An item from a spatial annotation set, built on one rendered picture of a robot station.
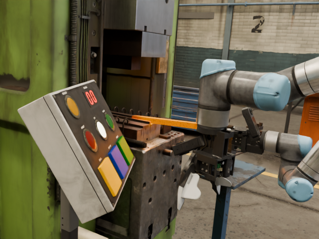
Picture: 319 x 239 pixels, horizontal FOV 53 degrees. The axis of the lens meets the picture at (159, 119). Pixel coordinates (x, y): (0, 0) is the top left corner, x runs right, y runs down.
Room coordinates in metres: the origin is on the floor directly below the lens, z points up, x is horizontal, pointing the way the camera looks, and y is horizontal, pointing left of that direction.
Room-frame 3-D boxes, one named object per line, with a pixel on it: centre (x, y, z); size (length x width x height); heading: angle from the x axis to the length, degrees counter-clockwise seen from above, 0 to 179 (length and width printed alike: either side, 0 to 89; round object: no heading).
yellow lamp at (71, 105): (0.70, 0.20, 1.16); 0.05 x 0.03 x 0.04; 152
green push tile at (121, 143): (0.90, 0.10, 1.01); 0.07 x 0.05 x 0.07; 177
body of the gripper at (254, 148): (1.17, -0.34, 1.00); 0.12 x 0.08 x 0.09; 62
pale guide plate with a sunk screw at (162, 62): (1.68, 0.01, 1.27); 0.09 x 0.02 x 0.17; 152
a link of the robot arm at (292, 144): (1.09, -0.48, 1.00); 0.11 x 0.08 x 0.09; 62
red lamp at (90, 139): (0.70, 0.15, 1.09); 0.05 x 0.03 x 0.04; 152
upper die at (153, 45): (1.44, 0.23, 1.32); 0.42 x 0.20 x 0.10; 62
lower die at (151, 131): (1.44, 0.23, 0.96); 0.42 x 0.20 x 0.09; 62
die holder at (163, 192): (1.49, 0.21, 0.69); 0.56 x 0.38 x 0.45; 62
